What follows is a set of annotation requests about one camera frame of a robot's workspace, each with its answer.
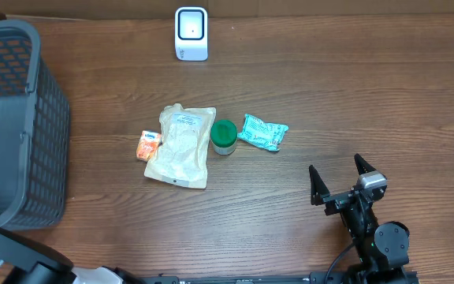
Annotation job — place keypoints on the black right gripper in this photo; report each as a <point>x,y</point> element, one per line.
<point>337,202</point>

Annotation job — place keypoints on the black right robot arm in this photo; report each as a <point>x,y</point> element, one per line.
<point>378,252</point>

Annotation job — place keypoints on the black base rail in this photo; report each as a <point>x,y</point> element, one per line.
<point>250,279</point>

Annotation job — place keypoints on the beige pouch bag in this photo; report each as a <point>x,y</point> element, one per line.
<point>181,159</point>

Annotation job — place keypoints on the white barcode scanner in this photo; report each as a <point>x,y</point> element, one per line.
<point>191,34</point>

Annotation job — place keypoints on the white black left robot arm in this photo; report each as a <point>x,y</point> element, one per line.
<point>34,262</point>

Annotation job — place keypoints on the green lid jar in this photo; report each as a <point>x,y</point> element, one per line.
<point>223,136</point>

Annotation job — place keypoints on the grey plastic basket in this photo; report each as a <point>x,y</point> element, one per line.
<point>34,133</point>

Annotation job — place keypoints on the teal wipes packet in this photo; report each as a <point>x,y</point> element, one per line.
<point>262,134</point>

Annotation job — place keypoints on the orange tissue packet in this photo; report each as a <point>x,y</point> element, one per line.
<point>148,145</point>

